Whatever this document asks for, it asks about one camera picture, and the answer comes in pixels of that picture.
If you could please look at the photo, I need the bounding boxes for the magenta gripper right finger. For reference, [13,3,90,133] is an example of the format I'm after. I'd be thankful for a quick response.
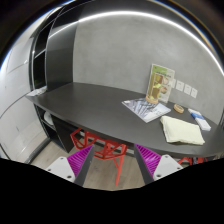
[134,144,182,184]

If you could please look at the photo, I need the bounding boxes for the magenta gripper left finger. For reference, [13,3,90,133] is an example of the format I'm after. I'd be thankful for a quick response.
[46,145,94,186]

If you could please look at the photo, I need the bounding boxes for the folded cream towel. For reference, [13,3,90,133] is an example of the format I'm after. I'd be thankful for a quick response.
[160,116,205,145]

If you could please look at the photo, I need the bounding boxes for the red metal chair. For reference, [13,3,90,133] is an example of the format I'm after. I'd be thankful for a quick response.
[178,157,208,165]
[70,128,127,185]

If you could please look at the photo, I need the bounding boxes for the grey magazine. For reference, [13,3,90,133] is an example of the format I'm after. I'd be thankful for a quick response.
[122,98,170,123]

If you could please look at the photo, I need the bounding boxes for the white object under table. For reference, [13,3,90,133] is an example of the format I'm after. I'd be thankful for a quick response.
[44,112,54,126]

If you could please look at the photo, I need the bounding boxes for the round wooden coaster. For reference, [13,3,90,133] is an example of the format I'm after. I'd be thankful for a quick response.
[174,104,184,114]

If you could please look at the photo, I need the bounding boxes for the white blue box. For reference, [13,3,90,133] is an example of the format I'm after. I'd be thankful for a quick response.
[188,109,211,131]

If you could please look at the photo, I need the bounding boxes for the green menu sign stand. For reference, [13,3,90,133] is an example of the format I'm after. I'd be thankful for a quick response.
[146,64,175,103]

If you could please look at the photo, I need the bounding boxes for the white papers on shelf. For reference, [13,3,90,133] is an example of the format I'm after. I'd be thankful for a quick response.
[26,86,47,97]

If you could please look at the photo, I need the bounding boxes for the black shelf cabinet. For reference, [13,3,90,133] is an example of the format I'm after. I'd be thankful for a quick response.
[30,6,79,153]

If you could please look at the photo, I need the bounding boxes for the white wall socket middle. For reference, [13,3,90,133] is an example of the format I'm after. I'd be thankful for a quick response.
[184,84,192,95]

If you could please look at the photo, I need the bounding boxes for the white wall socket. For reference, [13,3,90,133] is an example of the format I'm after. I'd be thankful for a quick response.
[176,80,184,92]
[184,84,192,95]
[191,88,198,98]

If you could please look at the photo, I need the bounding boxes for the white wall socket right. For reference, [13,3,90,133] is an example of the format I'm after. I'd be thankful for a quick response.
[191,88,198,98]

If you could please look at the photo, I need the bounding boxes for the white wall socket left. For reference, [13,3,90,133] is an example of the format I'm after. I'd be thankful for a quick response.
[176,80,184,92]

